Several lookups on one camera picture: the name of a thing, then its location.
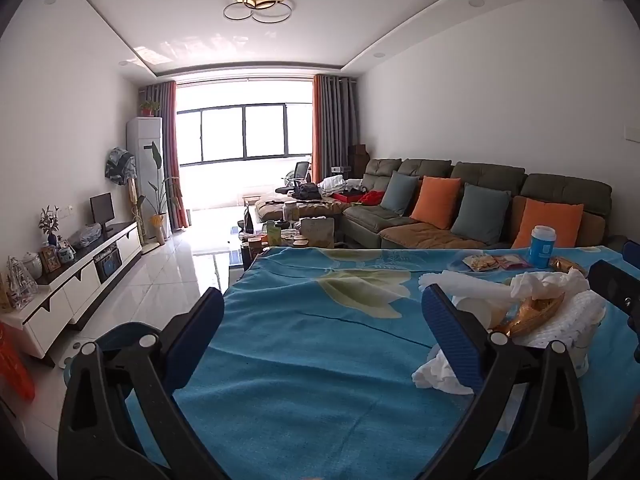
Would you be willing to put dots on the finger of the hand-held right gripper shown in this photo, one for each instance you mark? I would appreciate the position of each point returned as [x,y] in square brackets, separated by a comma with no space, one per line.
[612,285]
[632,251]

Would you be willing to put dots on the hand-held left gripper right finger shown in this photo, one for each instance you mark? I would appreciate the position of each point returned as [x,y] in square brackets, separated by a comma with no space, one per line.
[452,332]

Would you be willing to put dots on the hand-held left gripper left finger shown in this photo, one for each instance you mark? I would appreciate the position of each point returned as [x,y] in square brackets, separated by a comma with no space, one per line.
[192,340]

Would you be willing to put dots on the gold foil wrapper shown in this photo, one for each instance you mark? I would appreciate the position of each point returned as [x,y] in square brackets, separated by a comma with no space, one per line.
[530,317]
[565,263]

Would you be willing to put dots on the large white tissue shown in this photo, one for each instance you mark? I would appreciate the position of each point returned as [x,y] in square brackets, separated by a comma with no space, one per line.
[480,285]

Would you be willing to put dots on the teal plastic bin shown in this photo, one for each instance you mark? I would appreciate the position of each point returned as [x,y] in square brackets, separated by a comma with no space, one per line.
[117,334]

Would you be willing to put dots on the yellow snack packet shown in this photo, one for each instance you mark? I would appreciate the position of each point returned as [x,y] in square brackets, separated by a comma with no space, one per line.
[481,263]

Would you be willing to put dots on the blue white canister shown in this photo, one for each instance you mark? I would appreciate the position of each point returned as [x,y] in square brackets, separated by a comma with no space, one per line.
[542,247]

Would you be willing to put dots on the orange cushion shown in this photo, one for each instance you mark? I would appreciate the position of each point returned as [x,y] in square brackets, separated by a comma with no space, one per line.
[550,220]
[435,202]

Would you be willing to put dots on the glass coffee table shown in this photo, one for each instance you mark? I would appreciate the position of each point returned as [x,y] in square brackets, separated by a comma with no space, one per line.
[235,257]

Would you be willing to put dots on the purple snack packet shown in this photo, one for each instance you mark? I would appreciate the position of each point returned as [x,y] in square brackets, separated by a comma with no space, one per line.
[512,261]

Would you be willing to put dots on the blue floral blanket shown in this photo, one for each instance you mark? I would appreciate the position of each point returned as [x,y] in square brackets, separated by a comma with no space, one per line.
[300,360]

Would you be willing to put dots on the grey blue cushion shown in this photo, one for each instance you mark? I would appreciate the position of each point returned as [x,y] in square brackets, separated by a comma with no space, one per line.
[400,192]
[482,215]

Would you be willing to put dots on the white bathroom scale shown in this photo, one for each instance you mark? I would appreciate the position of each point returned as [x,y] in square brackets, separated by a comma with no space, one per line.
[67,360]

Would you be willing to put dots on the group of jars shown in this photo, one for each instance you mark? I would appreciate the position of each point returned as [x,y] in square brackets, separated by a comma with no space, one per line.
[272,240]

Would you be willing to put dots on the white TV cabinet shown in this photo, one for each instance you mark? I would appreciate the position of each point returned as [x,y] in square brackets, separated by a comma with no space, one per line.
[75,285]

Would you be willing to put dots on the tall plant yellow pot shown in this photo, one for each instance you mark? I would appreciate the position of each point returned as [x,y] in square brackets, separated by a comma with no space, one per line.
[159,210]

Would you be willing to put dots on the clear plastic bag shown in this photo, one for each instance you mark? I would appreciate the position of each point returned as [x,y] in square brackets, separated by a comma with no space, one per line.
[87,236]

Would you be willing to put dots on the blue white porcelain pot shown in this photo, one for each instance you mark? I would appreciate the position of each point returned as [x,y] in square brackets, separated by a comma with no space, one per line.
[66,254]

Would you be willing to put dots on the red cloth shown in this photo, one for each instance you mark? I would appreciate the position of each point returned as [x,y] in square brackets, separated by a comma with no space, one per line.
[372,197]

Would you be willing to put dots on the black monitor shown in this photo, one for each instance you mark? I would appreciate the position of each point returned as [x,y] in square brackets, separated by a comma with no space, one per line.
[101,209]

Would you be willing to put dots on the kraft paper bag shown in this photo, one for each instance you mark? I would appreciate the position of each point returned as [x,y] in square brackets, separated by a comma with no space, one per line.
[317,232]

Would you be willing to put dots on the grey green sofa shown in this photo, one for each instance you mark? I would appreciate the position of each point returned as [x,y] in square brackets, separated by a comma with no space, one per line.
[435,167]

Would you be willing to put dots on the brown ottoman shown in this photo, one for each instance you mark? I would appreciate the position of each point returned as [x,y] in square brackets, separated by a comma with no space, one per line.
[300,209]

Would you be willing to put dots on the white ceramic jar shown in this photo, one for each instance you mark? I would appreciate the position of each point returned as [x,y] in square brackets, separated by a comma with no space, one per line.
[32,265]

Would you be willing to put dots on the orange plastic bag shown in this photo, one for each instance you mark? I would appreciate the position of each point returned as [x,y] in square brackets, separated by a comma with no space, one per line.
[15,365]

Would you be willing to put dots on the model ship in plastic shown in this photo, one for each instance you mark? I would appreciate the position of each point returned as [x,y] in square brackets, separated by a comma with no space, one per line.
[21,285]

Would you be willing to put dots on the grey orange curtain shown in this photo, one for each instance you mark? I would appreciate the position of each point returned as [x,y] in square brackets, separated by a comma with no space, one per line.
[332,125]
[170,160]

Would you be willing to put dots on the white standing air conditioner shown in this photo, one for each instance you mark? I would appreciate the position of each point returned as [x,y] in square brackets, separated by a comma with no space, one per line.
[144,160]

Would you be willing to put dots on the plant in blue vase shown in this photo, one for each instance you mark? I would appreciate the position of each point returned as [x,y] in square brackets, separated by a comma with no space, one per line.
[49,220]

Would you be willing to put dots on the black bag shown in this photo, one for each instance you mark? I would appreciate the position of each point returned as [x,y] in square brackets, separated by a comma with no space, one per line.
[306,191]

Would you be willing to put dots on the small desk fan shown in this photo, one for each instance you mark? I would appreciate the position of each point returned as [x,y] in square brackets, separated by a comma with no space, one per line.
[288,177]

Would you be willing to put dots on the white clothes pile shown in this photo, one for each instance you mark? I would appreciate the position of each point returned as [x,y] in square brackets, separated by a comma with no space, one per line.
[334,185]

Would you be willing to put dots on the fan with patterned cover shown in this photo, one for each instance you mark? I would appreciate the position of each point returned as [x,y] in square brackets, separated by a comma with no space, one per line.
[119,162]

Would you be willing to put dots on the tall yellow box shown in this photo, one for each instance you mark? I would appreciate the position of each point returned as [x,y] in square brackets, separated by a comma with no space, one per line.
[4,292]

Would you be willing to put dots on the brown cardboard boxes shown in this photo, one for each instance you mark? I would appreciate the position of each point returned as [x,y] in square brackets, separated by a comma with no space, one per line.
[359,160]

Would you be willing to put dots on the black office chair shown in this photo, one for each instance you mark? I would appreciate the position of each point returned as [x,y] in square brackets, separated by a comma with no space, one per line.
[299,172]

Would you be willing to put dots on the large window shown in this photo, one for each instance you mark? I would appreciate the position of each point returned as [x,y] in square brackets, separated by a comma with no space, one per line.
[245,132]

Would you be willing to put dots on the small potted plant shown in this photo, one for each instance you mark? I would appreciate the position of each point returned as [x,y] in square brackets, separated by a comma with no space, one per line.
[149,106]

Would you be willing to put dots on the white wall switch plate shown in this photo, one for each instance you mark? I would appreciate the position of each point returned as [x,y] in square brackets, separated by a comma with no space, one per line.
[632,134]

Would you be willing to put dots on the wooden photo frame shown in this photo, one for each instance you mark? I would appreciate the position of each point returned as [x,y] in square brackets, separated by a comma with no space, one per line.
[50,259]

